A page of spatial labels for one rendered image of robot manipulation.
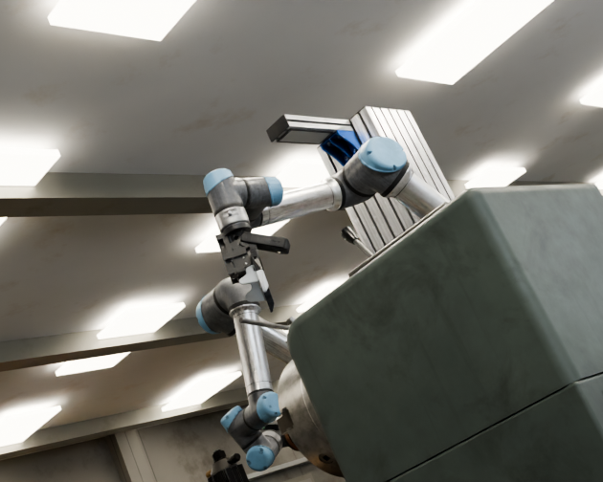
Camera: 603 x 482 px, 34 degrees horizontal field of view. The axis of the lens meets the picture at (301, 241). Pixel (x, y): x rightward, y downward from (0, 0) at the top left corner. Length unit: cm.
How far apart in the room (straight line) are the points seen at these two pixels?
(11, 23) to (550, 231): 303
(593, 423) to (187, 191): 471
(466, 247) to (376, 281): 22
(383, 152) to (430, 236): 80
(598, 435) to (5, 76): 359
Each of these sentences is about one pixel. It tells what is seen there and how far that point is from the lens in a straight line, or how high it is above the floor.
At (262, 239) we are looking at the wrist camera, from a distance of 226.
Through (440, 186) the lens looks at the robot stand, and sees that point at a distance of 325.
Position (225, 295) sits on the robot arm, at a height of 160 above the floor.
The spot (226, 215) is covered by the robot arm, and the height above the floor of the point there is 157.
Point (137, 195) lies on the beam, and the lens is 589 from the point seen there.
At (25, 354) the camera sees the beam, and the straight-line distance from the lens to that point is 791.
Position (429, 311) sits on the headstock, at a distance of 183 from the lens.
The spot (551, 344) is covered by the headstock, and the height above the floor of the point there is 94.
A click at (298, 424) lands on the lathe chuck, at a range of 220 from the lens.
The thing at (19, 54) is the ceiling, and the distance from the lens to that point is 463.
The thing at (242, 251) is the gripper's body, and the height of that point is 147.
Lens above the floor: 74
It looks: 18 degrees up
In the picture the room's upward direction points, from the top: 25 degrees counter-clockwise
